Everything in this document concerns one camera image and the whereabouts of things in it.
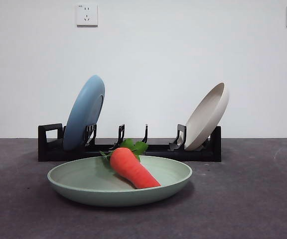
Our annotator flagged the orange carrot with green leaves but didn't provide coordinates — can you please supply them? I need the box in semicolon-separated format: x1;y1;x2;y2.
99;138;162;189

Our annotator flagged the beige plate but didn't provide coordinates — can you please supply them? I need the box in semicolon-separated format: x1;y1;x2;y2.
183;82;230;151

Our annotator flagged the blue plate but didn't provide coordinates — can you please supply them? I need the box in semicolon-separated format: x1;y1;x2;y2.
63;75;106;151

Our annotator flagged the green plate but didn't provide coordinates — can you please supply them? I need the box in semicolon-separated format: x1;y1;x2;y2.
46;155;193;208

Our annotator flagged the black plate rack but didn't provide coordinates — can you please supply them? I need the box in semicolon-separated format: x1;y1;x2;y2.
37;123;222;163

